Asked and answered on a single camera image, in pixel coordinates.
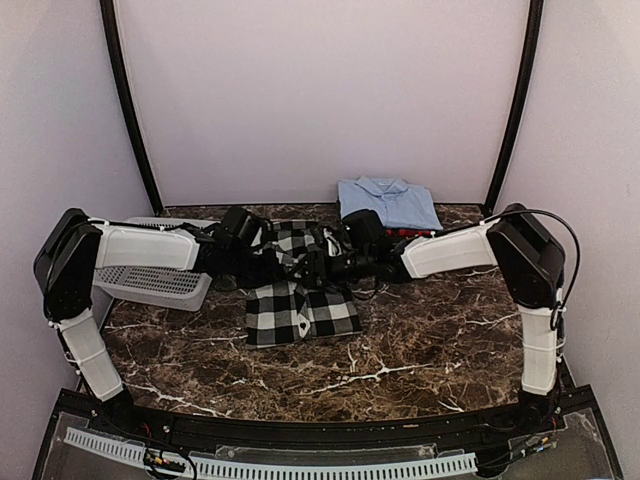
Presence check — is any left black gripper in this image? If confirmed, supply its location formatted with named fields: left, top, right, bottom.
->
left=226, top=245, right=284, bottom=289

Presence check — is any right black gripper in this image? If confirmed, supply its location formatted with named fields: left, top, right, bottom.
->
left=287, top=247, right=374, bottom=293

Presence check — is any black white plaid shirt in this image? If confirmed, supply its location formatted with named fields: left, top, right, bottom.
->
left=246, top=220, right=362, bottom=350

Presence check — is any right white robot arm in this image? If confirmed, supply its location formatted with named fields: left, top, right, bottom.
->
left=306, top=203, right=576, bottom=434

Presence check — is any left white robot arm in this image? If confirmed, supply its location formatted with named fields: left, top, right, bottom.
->
left=33, top=206, right=285, bottom=436

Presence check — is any folded red black shirt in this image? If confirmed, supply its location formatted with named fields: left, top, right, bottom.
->
left=385, top=228, right=438, bottom=242

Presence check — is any grey plastic basket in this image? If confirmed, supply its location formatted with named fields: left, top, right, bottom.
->
left=93, top=217, right=214, bottom=312

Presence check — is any folded light blue shirt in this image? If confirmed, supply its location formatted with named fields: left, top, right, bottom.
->
left=338, top=176, right=443, bottom=231

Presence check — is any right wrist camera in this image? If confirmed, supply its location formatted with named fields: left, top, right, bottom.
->
left=322, top=227, right=345, bottom=258

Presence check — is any white slotted cable duct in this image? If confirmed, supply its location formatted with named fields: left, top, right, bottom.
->
left=64, top=428, right=477, bottom=479

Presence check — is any black front rail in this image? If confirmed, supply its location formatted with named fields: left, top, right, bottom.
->
left=54, top=386, right=595, bottom=451

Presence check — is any left black frame post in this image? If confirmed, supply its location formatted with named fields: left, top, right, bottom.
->
left=99, top=0, right=164, bottom=215

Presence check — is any black frame post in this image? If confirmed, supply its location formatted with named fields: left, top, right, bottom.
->
left=99, top=0, right=164, bottom=215
left=482, top=0, right=544, bottom=216

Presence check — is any right black frame post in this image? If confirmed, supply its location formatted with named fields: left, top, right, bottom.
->
left=482, top=0, right=544, bottom=216

